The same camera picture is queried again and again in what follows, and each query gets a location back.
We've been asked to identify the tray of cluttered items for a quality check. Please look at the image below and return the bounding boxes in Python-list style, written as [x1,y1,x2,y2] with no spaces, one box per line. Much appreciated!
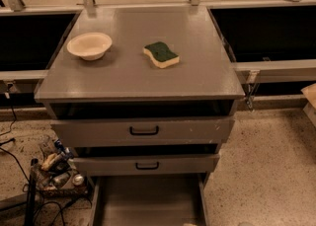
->
[31,135,89,197]

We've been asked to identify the grey drawer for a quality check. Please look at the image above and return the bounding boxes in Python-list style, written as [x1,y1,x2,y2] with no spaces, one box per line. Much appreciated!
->
[51,116,234,147]
[89,174,210,226]
[74,154,219,176]

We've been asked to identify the grey drawer cabinet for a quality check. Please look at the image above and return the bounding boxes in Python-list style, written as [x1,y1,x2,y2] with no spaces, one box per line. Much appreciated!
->
[34,5,246,198]

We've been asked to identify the white bowl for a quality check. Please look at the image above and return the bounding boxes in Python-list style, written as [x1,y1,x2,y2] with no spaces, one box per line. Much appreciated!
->
[67,33,113,61]

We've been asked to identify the grey bottom drawer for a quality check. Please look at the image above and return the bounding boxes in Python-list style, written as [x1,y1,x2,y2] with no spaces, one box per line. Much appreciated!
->
[89,174,210,226]

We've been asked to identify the wooden box at right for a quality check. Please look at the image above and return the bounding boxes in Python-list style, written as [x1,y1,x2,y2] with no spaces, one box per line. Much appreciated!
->
[301,83,316,127]

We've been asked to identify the grey top drawer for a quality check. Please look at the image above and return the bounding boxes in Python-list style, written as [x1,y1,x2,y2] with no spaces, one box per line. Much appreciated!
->
[51,116,234,147]

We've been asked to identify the grey middle drawer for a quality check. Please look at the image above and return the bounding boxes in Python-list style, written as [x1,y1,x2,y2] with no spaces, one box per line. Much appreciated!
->
[74,154,219,176]

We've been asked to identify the green yellow sponge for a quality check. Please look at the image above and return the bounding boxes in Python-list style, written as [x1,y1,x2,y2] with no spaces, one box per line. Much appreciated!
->
[143,41,180,69]

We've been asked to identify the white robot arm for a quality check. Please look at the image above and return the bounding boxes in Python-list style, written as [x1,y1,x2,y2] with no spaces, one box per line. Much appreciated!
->
[238,222,254,226]

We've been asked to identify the black cables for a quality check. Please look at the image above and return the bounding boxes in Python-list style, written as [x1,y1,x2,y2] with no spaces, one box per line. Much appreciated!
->
[0,83,95,226]

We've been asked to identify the silver can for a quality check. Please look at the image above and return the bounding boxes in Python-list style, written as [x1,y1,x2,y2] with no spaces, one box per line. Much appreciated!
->
[72,174,85,187]

